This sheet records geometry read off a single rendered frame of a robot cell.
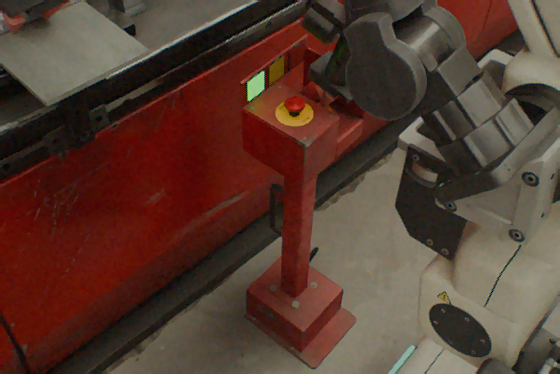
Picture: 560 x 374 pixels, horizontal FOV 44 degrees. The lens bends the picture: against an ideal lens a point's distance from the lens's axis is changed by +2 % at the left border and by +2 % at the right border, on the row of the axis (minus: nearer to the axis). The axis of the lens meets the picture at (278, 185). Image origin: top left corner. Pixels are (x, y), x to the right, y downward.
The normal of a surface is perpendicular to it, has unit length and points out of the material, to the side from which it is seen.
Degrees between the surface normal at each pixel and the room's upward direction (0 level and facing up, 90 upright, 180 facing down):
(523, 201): 90
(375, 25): 84
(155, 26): 0
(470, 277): 90
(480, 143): 63
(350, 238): 0
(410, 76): 84
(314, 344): 0
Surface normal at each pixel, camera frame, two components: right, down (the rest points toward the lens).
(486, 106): 0.30, -0.10
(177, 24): 0.02, -0.67
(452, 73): 0.55, -0.31
